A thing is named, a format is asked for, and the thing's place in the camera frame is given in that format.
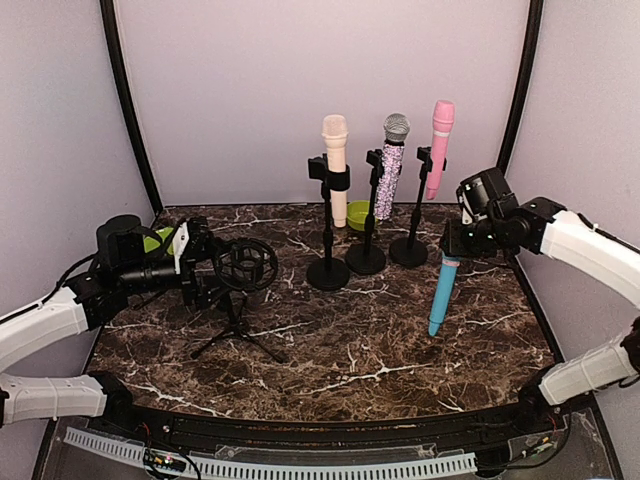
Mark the white cable duct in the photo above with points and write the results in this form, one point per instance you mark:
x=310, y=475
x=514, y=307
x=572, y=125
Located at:
x=164, y=464

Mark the black frame post right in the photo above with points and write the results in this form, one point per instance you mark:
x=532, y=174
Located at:
x=521, y=89

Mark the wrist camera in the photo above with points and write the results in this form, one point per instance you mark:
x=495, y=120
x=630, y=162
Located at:
x=191, y=241
x=483, y=194

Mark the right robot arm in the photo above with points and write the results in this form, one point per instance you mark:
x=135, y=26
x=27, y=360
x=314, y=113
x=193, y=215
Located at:
x=586, y=281

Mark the green bowl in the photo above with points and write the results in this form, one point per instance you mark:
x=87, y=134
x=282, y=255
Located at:
x=357, y=212

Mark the beige microphone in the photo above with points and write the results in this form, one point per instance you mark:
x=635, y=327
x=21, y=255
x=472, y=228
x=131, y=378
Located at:
x=335, y=136

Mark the black tripod mic stand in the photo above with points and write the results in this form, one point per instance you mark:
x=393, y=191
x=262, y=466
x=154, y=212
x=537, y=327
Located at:
x=242, y=266

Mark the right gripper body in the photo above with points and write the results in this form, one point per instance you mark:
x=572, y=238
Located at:
x=484, y=242

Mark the black frame post left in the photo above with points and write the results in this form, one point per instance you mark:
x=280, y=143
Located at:
x=126, y=102

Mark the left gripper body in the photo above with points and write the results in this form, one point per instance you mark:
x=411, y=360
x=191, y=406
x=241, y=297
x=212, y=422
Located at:
x=138, y=282

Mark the black frame post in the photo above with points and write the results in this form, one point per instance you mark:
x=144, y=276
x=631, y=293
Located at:
x=126, y=102
x=521, y=89

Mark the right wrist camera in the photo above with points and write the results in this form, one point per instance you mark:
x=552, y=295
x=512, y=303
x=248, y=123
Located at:
x=483, y=194

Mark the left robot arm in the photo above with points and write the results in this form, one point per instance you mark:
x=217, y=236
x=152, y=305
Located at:
x=131, y=259

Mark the black round-base stand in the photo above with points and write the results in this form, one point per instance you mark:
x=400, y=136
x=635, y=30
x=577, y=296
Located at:
x=366, y=258
x=328, y=273
x=408, y=251

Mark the blue microphone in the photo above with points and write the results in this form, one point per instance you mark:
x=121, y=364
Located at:
x=445, y=285

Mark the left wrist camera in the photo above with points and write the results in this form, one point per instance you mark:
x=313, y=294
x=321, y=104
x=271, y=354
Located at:
x=191, y=241

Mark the green plate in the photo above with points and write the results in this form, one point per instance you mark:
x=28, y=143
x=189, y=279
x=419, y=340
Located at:
x=151, y=244

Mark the pink microphone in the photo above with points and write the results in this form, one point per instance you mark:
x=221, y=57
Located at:
x=442, y=123

